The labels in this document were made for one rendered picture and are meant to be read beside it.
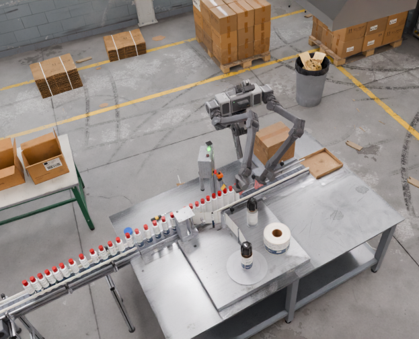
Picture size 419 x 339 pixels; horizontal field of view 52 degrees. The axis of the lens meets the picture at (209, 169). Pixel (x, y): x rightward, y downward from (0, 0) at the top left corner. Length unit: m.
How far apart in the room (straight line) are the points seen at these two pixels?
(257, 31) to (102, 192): 3.32
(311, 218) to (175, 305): 1.30
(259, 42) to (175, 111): 1.73
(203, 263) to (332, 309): 1.40
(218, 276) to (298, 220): 0.84
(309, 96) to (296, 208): 2.54
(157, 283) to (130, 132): 2.96
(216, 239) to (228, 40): 3.77
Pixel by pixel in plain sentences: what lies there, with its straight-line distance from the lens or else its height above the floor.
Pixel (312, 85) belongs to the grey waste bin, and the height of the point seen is 0.38.
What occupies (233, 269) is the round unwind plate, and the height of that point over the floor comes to 0.89.
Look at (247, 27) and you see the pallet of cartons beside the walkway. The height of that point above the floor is 0.64.
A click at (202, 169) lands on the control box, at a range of 3.22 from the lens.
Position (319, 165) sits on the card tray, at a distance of 4.06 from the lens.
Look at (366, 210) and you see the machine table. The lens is 3.78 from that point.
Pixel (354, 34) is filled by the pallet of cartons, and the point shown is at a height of 0.48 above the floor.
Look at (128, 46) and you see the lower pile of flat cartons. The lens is 7.38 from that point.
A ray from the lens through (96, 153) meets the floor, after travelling 5.71.
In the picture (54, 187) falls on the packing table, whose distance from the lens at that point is 4.32.
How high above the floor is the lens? 3.69
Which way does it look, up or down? 46 degrees down
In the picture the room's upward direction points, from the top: 6 degrees counter-clockwise
